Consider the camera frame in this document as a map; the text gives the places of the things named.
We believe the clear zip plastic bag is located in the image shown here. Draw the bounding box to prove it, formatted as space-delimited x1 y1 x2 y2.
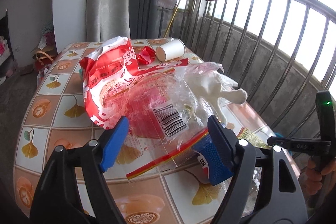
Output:
102 62 222 180

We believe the right hand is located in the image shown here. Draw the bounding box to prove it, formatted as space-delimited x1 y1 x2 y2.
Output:
305 157 336 196

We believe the patterned tablecloth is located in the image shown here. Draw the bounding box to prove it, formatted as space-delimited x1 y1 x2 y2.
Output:
12 37 301 224

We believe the dark metal cabinet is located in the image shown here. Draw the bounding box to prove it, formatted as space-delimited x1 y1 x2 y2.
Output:
129 0 158 39

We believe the yellow broom handle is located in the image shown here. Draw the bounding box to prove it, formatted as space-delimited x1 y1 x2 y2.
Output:
163 0 181 38

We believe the Pepsi plastic bottle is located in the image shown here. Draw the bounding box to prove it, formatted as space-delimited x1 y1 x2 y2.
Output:
192 98 267 216

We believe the white paper cup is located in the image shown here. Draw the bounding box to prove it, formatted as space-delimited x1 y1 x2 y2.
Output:
155 39 186 62

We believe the red white snack bag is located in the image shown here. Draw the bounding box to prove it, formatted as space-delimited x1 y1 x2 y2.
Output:
80 36 189 129

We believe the small red wrapper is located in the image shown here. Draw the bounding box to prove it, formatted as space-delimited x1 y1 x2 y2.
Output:
136 46 155 65

